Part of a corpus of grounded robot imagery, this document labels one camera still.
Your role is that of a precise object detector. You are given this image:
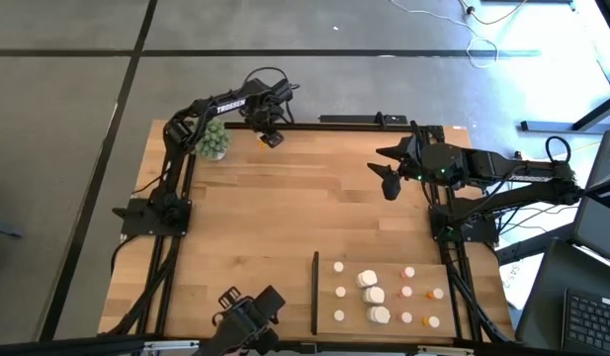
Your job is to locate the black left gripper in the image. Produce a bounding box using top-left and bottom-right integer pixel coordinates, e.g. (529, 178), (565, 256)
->
(244, 101), (289, 149)

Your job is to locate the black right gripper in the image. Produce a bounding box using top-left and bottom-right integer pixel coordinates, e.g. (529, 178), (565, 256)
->
(366, 133), (434, 202)

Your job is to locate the white bottle blue label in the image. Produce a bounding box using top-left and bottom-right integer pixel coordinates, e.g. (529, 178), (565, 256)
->
(355, 269), (379, 290)

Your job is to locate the white Trader Joe's melatonin bottle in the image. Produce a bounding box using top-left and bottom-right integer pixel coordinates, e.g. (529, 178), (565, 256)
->
(362, 286), (387, 306)

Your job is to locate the white round pill bottle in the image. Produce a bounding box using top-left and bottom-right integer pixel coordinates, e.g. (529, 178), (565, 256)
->
(366, 305), (392, 325)

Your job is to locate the black mounting bar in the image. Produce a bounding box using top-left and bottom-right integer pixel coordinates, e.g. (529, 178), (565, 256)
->
(318, 112), (409, 126)

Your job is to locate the green succulent in white pot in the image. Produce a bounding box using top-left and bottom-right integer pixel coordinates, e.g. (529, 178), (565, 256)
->
(194, 118), (232, 162)

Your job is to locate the black desk crossbar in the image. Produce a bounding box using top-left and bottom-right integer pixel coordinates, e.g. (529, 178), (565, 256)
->
(496, 222), (577, 266)

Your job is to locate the black desk foot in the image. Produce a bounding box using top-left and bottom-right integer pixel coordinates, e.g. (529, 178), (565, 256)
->
(520, 91), (610, 134)

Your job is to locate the white paper sheet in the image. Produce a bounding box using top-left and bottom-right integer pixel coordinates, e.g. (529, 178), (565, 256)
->
(499, 254), (533, 311)

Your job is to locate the dark desk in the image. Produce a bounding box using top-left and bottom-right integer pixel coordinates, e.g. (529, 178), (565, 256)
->
(514, 235), (610, 356)

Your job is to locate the grey laptop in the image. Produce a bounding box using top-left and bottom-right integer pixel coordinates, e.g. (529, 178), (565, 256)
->
(573, 129), (610, 272)

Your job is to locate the black laptop keyboard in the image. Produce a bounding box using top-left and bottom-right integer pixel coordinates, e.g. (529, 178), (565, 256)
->
(561, 288), (610, 356)

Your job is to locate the black rig beam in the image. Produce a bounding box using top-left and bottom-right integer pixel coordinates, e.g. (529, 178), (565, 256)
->
(0, 335), (610, 356)

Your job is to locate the wooden shelf black frame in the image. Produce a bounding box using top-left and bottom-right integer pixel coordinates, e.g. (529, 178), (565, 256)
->
(310, 250), (459, 337)

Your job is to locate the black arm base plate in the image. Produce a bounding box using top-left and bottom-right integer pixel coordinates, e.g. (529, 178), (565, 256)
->
(429, 205), (501, 244)
(111, 197), (193, 238)

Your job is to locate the black cable bundle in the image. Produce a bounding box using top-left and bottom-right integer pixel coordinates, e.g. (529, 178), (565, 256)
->
(440, 241), (514, 345)
(109, 235), (181, 337)

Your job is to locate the white floor cable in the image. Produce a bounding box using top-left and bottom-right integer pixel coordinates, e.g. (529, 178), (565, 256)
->
(391, 0), (501, 70)

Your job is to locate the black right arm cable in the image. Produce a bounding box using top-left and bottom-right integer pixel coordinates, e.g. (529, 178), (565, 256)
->
(545, 134), (573, 164)

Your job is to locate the silver aluminium bracket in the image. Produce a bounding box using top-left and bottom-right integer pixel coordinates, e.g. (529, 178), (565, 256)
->
(416, 345), (477, 356)
(143, 339), (200, 352)

